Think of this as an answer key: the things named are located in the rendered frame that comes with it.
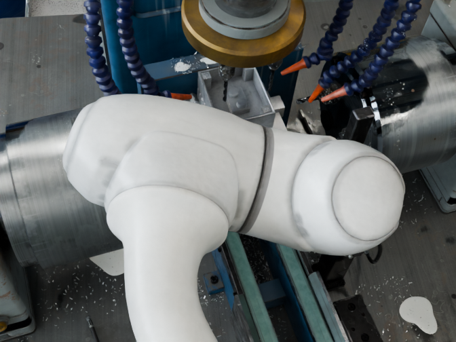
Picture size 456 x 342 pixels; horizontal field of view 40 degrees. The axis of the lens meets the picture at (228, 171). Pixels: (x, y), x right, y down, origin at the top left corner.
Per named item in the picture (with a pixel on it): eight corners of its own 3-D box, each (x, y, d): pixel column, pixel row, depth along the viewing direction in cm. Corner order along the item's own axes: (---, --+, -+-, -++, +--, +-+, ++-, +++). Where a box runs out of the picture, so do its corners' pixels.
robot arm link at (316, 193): (363, 160, 67) (245, 129, 65) (441, 147, 52) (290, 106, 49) (343, 260, 66) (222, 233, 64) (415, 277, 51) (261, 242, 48)
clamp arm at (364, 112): (319, 193, 114) (350, 106, 93) (334, 188, 115) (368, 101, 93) (327, 209, 113) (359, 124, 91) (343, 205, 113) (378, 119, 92)
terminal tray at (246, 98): (195, 98, 114) (195, 71, 108) (250, 85, 117) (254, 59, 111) (214, 150, 109) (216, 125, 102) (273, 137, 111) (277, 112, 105)
